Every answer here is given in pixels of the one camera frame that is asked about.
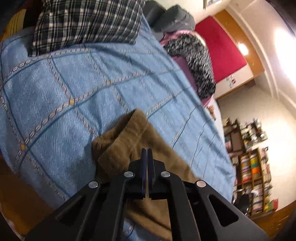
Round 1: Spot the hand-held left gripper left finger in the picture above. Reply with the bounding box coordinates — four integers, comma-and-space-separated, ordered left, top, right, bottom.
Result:
24, 148, 148, 241

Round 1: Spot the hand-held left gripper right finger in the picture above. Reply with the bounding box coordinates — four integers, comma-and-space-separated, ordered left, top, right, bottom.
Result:
147, 148, 270, 241

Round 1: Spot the brown fleece towel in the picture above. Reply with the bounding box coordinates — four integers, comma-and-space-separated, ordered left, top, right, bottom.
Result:
92, 109, 204, 241

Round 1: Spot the wooden desk with hutch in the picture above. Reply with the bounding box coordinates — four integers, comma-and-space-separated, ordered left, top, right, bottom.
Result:
223, 117, 269, 153

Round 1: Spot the black office chair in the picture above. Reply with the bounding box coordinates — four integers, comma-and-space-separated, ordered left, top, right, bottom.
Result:
232, 189, 252, 216

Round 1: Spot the blue checked blanket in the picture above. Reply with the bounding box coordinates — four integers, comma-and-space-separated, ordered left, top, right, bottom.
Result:
0, 16, 236, 239

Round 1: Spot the wooden bookshelf with books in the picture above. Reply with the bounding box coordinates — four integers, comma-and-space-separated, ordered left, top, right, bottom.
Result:
231, 146, 280, 218

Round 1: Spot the pink pillow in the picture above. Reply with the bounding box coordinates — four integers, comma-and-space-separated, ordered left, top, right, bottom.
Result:
159, 30, 216, 108

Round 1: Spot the leopard print cloth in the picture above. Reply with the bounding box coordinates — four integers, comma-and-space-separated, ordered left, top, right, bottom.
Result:
164, 34, 216, 99

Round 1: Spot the wooden door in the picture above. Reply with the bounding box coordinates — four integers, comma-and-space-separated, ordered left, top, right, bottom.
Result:
251, 203, 290, 233

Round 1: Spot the dark grey cushion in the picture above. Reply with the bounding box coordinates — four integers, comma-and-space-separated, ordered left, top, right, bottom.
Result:
144, 0, 166, 25

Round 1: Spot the dark plaid pillow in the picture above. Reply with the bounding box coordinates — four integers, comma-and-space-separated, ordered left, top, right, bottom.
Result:
32, 0, 146, 56

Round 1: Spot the yellow patterned cloth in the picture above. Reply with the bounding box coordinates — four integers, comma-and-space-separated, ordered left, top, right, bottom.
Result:
7, 0, 44, 35

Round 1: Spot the red wall panel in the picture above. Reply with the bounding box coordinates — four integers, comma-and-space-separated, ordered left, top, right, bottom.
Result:
194, 16, 248, 84

